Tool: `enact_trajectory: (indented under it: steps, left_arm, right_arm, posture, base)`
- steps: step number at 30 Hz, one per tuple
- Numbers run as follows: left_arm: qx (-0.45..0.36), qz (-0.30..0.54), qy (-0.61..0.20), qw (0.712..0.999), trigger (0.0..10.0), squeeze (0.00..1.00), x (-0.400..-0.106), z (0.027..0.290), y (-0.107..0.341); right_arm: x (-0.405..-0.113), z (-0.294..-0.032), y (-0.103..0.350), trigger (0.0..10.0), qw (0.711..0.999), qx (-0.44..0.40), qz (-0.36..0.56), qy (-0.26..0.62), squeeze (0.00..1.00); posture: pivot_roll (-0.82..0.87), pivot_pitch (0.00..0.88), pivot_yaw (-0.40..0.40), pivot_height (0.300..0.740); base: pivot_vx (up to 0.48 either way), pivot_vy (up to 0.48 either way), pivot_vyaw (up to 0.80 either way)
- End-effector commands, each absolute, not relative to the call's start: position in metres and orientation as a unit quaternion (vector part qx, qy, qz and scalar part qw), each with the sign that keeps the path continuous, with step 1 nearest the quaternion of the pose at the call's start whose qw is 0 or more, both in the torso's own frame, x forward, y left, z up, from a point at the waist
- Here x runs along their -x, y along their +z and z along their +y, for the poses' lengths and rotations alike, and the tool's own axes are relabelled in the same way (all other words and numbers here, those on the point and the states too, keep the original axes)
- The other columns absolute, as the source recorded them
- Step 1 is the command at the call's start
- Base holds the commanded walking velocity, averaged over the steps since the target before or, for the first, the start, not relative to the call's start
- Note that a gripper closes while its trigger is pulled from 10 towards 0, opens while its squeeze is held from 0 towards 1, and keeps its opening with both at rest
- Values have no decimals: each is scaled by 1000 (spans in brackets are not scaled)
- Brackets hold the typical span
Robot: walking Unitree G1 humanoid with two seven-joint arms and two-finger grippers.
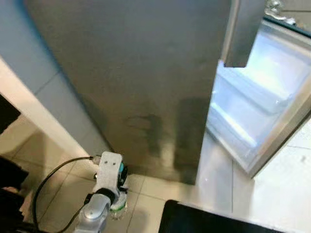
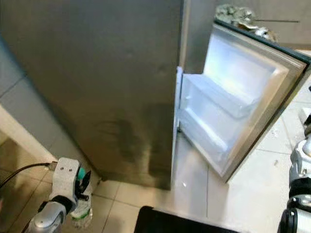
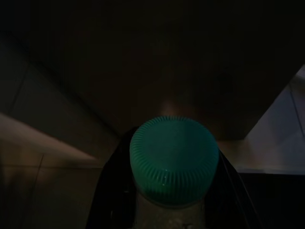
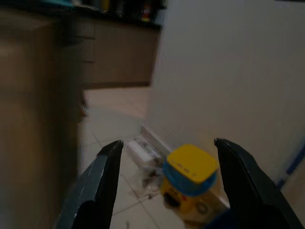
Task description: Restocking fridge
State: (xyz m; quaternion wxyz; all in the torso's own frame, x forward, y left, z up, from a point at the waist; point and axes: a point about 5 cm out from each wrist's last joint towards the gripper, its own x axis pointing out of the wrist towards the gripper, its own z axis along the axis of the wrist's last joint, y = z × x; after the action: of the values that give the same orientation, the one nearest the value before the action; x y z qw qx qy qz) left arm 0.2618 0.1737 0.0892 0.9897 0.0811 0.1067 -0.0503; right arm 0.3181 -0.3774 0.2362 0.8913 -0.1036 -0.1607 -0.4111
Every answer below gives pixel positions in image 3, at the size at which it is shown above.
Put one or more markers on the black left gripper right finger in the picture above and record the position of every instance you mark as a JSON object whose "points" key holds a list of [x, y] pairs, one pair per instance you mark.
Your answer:
{"points": [[228, 205]]}

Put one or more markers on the teal-capped small water bottle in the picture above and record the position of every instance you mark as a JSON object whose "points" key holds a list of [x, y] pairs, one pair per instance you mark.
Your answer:
{"points": [[174, 157]]}

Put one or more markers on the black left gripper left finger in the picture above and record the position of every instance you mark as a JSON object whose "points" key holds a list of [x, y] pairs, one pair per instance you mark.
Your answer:
{"points": [[114, 195]]}

